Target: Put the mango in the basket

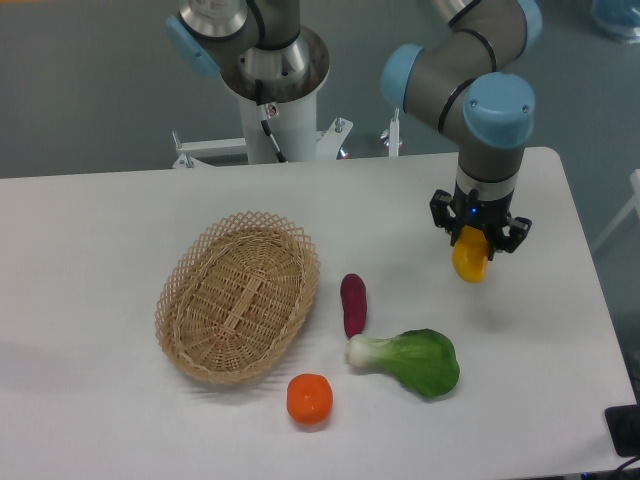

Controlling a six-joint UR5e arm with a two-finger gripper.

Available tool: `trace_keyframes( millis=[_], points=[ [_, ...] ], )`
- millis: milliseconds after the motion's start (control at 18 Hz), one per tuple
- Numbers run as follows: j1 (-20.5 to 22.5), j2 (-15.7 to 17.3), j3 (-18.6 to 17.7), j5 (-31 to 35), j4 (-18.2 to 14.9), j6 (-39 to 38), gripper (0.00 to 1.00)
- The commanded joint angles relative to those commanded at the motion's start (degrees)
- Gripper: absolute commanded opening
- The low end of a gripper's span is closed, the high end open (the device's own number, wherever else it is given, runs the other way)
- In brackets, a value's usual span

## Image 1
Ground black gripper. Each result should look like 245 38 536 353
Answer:
429 186 532 261

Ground yellow mango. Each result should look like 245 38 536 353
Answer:
452 226 490 283

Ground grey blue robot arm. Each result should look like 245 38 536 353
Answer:
166 1 542 254

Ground woven wicker basket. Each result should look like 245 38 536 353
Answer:
155 212 320 385

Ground purple sweet potato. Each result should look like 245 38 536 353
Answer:
340 273 368 338

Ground green bok choy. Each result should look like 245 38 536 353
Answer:
345 329 460 399

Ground blue object top right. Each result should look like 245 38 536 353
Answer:
591 0 639 44

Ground orange tangerine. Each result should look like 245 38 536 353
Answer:
286 373 333 426

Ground black device at table edge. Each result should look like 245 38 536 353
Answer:
604 404 639 457

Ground white frame right edge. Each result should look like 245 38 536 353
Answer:
590 169 639 254

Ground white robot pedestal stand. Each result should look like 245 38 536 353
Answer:
171 90 404 169

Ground black cable on pedestal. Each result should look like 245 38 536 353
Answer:
253 78 288 164

